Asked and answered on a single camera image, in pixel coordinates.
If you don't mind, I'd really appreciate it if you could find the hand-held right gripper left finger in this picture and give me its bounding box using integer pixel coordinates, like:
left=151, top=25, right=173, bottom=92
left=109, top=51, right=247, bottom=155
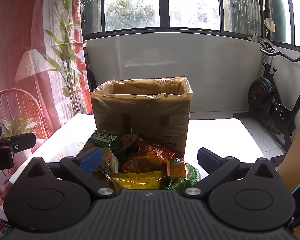
left=22, top=147, right=117, bottom=197

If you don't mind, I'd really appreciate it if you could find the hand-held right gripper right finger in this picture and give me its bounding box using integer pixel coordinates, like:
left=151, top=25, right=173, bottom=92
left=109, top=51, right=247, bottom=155
left=184, top=147, right=278, bottom=197

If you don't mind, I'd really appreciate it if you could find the brown bread snack packet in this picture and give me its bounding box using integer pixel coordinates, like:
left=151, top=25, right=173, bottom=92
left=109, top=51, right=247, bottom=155
left=94, top=147, right=119, bottom=183

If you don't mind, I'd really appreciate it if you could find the green and orange snack packet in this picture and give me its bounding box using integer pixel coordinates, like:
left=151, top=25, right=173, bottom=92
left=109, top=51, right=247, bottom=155
left=166, top=157, right=202, bottom=189

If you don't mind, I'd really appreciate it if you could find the yellow snack packet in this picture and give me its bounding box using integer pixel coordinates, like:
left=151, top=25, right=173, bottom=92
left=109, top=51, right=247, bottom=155
left=110, top=171, right=171, bottom=190

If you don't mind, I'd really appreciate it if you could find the red snack packet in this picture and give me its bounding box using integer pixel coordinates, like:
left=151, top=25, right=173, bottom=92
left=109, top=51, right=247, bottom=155
left=122, top=137, right=177, bottom=173

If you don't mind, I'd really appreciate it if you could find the brown cardboard box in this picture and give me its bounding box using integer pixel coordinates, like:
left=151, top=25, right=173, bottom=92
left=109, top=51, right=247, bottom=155
left=90, top=77, right=193, bottom=158

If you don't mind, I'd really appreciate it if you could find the red printed curtain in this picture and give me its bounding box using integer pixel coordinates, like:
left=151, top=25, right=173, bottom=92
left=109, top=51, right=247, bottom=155
left=0, top=0, right=92, bottom=220

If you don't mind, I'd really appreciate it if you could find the black object behind curtain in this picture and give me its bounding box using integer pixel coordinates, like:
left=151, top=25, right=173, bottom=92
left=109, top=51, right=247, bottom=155
left=85, top=51, right=97, bottom=93

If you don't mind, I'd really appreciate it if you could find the tan wooden board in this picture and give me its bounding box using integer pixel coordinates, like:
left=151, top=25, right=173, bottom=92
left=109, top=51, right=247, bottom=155
left=277, top=119, right=300, bottom=194

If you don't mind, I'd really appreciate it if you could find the black exercise bike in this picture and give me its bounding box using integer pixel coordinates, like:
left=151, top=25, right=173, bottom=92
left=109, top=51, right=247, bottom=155
left=233, top=36, right=300, bottom=153

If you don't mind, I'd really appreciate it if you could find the black window frame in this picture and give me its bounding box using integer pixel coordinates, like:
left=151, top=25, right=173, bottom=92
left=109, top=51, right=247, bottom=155
left=80, top=0, right=300, bottom=51

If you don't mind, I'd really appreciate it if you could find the beige cloth on handlebar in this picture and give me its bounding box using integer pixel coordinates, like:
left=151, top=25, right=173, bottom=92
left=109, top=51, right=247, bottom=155
left=263, top=17, right=276, bottom=33

